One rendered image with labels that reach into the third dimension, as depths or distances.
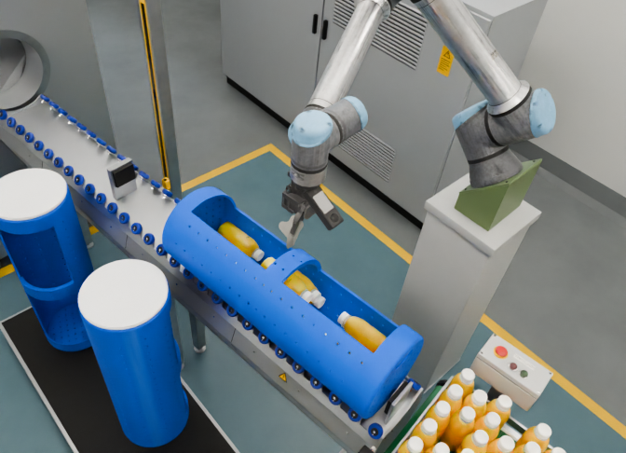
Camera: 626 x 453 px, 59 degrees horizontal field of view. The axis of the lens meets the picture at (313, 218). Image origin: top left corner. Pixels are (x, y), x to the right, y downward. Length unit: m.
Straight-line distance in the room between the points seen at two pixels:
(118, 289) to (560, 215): 3.06
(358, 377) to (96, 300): 0.86
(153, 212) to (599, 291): 2.66
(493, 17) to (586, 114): 1.56
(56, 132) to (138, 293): 1.11
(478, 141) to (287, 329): 0.93
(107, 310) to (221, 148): 2.37
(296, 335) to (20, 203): 1.17
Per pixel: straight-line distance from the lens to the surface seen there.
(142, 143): 4.14
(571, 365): 3.33
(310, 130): 1.25
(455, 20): 1.77
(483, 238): 2.09
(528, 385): 1.77
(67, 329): 2.94
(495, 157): 2.03
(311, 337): 1.58
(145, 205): 2.30
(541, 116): 1.91
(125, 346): 1.89
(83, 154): 2.60
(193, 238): 1.80
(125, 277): 1.92
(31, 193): 2.30
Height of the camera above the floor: 2.51
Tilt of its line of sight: 45 degrees down
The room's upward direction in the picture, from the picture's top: 7 degrees clockwise
